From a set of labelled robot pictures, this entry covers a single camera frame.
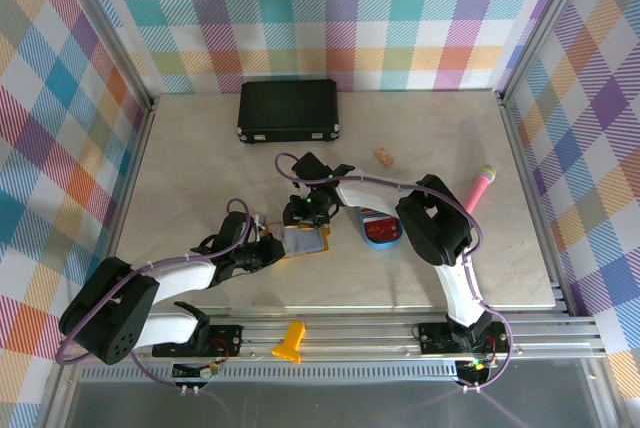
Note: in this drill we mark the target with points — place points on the aluminium table side rail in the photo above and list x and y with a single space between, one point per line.
532 198
132 173

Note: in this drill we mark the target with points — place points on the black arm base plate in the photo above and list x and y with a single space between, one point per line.
430 340
225 340

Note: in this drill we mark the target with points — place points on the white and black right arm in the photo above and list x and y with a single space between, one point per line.
370 193

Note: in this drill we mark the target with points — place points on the yellow leather card holder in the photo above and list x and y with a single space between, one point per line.
305 243

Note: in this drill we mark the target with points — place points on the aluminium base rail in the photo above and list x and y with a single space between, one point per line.
350 338

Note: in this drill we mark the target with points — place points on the small circuit board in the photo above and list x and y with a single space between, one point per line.
200 372
475 368

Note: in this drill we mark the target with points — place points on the pink toy microphone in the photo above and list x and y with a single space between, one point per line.
477 193

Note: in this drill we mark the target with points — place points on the perforated metal strip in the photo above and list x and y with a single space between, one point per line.
325 374

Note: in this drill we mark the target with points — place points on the blue oval card tray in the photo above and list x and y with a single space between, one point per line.
380 247

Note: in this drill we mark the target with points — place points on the aluminium frame post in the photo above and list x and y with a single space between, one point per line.
112 33
545 23

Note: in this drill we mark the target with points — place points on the red VIP card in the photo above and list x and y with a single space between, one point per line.
382 232

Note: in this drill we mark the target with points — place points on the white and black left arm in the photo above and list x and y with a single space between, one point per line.
185 275

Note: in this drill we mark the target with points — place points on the black hard case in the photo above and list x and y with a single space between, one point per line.
287 108

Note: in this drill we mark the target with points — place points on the grey metal sheet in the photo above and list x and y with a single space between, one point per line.
325 405

